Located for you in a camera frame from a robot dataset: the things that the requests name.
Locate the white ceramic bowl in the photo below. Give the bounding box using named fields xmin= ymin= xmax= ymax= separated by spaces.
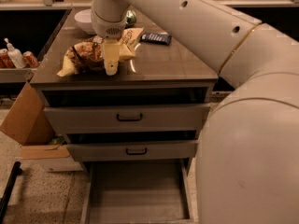
xmin=74 ymin=9 xmax=95 ymax=35

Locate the white pump bottle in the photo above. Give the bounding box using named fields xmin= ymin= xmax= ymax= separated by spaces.
xmin=5 ymin=38 xmax=26 ymax=69

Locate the open bottom drawer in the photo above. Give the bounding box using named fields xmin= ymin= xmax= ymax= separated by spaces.
xmin=80 ymin=160 xmax=193 ymax=224

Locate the brown chip bag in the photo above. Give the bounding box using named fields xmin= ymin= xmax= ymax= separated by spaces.
xmin=57 ymin=28 xmax=143 ymax=77

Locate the drawer with handle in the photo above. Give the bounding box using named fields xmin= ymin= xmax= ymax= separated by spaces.
xmin=44 ymin=105 xmax=209 ymax=134
xmin=67 ymin=141 xmax=197 ymax=162

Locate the top drawer with handle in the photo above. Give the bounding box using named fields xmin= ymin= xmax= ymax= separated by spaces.
xmin=44 ymin=105 xmax=209 ymax=134

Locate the dark blue snack bar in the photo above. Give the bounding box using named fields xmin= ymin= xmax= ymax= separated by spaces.
xmin=140 ymin=33 xmax=172 ymax=46

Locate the red soda can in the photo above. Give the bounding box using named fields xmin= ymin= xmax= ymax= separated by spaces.
xmin=0 ymin=49 xmax=15 ymax=68
xmin=23 ymin=51 xmax=39 ymax=68

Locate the black pole left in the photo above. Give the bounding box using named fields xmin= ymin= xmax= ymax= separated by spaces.
xmin=0 ymin=161 xmax=22 ymax=224

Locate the brown cardboard box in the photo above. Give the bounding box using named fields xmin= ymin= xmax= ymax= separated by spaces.
xmin=0 ymin=83 xmax=82 ymax=172

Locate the green soda can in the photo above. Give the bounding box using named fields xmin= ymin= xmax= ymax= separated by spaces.
xmin=126 ymin=10 xmax=136 ymax=28

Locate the middle drawer with handle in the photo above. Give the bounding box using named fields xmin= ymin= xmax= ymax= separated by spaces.
xmin=67 ymin=141 xmax=197 ymax=162

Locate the grey drawer cabinet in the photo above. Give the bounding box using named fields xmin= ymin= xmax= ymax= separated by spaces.
xmin=29 ymin=5 xmax=219 ymax=173

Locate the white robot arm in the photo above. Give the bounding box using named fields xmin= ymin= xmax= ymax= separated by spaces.
xmin=93 ymin=0 xmax=299 ymax=224

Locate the grey left side shelf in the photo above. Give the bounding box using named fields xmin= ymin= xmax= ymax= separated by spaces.
xmin=0 ymin=68 xmax=36 ymax=84

